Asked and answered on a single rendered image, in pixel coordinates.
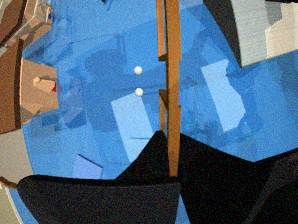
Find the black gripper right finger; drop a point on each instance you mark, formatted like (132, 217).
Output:
(218, 188)

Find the tan display head with brown hair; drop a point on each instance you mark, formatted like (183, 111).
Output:
(26, 89)

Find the cream flat bar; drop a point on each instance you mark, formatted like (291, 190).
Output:
(14, 160)

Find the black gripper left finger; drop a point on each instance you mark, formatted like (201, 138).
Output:
(144, 193)

